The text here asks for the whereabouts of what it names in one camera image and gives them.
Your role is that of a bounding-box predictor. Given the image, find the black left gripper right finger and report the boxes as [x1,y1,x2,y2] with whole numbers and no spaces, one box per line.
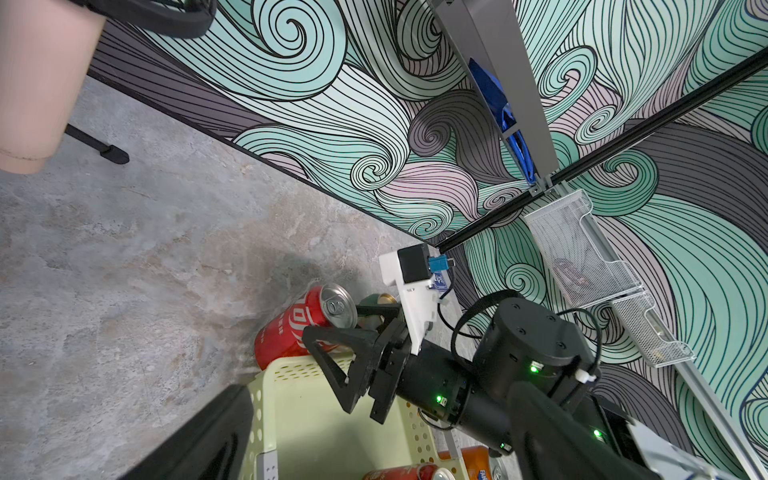
[509,383,657,479]

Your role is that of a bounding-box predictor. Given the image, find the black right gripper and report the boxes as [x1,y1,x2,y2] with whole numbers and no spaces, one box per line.
[302,303,411,424]

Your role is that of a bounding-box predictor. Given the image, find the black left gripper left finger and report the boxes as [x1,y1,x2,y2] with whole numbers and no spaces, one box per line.
[122,384,254,479]

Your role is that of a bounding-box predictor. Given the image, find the green gold-top tea can back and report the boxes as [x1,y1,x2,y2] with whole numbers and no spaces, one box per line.
[356,293,398,330]

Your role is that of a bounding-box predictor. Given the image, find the red cola can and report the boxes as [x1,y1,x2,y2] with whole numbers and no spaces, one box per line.
[362,463,455,480]
[254,283,358,370]

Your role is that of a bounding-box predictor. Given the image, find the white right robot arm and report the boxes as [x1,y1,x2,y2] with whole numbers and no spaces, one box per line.
[302,293,725,479]

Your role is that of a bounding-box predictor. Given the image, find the light green plastic basket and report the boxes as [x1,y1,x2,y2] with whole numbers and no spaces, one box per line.
[238,356,467,479]

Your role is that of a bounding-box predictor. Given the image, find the blue snack bag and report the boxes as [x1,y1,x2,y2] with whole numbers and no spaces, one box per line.
[468,58,536,185]

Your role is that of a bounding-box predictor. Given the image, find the black tripod microphone stand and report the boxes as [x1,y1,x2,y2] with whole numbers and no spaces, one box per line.
[64,0,218,166]

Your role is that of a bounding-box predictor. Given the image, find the beige foam microphone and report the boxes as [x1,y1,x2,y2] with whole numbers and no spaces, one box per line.
[1,0,106,174]

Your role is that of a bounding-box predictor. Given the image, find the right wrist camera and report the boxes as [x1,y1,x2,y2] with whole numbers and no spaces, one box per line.
[379,243,439,356]

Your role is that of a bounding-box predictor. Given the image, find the clear plastic wall bin small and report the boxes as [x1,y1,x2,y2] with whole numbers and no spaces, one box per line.
[610,292,696,369]

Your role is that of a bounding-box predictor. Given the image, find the clear plastic wall bin large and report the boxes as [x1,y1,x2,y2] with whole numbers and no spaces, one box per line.
[524,189,643,308]

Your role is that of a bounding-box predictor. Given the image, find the black corner frame post right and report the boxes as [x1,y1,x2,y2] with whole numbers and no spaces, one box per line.
[437,48,767,253]

